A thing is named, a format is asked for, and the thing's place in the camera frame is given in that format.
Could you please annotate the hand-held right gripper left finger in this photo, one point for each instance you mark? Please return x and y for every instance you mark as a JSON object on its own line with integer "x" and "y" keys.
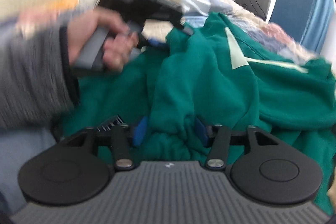
{"x": 140, "y": 132}

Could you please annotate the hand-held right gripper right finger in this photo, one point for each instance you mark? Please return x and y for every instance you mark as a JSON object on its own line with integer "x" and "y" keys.
{"x": 200, "y": 132}

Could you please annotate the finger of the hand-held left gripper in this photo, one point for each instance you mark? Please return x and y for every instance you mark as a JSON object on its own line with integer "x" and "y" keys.
{"x": 183, "y": 27}
{"x": 155, "y": 43}

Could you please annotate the green hoodie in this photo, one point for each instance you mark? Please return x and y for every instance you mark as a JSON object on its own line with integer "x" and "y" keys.
{"x": 210, "y": 82}

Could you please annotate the person's left hand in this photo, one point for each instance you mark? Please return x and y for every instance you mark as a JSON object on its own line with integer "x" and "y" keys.
{"x": 78, "y": 32}

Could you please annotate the blue upholstered panel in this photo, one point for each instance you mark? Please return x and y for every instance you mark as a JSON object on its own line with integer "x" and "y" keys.
{"x": 291, "y": 11}

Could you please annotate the blue window curtain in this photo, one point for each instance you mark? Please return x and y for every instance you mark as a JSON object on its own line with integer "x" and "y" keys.
{"x": 323, "y": 8}

